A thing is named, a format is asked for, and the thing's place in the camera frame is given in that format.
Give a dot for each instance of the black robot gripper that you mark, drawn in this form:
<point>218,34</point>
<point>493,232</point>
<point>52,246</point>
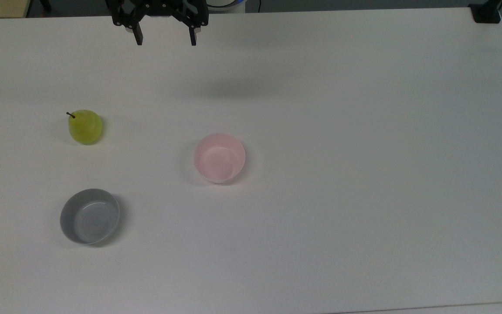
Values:
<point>159,6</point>

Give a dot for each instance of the black table clamp mount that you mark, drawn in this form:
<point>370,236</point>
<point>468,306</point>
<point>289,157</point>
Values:
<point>486,12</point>

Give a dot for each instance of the black stand leg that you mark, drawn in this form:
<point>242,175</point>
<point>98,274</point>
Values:
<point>45,4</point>

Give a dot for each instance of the white adjacent table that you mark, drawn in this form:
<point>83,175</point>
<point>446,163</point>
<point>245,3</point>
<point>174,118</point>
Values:
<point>460,308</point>

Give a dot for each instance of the green pear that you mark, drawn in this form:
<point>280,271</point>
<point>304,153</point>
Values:
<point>86,128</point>

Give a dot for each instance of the grey plastic bowl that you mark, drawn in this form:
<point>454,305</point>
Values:
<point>89,218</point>

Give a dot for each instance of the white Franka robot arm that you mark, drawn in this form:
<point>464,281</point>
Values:
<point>227,3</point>

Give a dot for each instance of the pink plastic bowl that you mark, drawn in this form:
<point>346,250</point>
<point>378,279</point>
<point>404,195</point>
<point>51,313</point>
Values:
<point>219,159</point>

